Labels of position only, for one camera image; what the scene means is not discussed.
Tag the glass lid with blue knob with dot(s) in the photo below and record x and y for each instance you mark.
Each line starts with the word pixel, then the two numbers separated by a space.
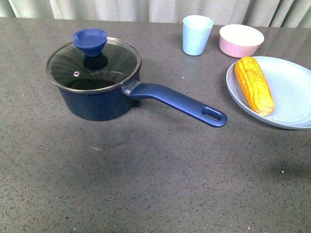
pixel 93 62

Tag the yellow corn cob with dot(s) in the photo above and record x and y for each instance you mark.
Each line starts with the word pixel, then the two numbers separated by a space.
pixel 254 86

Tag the light blue plate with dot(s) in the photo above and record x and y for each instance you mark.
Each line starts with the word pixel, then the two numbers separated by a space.
pixel 290 85

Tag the light blue plastic cup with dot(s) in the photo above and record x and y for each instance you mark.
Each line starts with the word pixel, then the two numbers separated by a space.
pixel 196 31

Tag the dark blue saucepan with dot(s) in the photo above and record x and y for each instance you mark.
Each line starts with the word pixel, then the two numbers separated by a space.
pixel 110 104

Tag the beige curtain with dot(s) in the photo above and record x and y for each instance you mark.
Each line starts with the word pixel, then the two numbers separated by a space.
pixel 258 13

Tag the pink plastic bowl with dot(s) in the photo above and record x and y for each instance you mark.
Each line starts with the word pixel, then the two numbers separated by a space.
pixel 238 40

